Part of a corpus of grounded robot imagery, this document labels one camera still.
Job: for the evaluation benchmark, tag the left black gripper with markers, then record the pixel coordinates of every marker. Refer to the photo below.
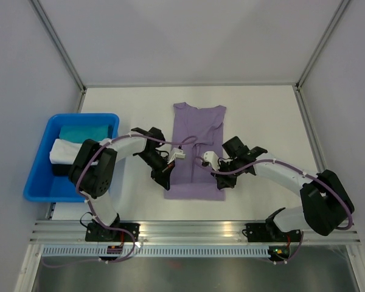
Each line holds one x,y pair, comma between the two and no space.
162,174

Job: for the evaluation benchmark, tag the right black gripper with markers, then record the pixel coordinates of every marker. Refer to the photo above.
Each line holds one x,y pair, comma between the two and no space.
223,182

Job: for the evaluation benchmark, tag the purple t-shirt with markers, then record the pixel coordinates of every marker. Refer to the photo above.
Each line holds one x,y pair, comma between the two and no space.
187,180

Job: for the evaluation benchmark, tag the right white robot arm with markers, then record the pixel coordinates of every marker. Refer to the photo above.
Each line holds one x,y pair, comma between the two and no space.
325,204

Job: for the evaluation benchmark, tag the teal rolled t-shirt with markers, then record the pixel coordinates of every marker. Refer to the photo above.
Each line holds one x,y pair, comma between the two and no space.
79,133

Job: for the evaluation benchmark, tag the white rolled t-shirt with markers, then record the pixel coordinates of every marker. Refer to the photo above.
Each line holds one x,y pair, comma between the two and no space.
64,152

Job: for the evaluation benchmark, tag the black rolled t-shirt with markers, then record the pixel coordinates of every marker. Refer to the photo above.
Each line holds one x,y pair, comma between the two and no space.
61,169

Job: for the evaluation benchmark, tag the blue plastic bin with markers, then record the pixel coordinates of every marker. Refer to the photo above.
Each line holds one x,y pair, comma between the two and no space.
42,185

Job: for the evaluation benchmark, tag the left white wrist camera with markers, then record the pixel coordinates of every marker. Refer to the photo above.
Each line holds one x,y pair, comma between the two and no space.
176,153

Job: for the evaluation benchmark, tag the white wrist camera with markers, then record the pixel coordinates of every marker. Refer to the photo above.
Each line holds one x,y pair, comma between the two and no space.
211,158
176,153

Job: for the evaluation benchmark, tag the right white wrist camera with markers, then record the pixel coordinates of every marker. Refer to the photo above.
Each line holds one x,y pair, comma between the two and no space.
211,158

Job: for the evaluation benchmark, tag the right aluminium frame post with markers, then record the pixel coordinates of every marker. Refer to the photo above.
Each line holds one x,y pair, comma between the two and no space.
323,41

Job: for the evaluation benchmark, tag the aluminium frame post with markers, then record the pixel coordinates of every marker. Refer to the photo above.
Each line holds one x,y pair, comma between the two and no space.
323,41
56,41

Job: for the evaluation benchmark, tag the slotted white cable duct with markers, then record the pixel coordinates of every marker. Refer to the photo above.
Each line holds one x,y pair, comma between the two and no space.
260,251

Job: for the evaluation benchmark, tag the aluminium rail base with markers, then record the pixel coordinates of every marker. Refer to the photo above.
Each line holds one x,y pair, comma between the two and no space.
178,233

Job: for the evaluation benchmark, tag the left aluminium frame post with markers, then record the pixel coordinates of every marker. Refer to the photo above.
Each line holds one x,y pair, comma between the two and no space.
56,41

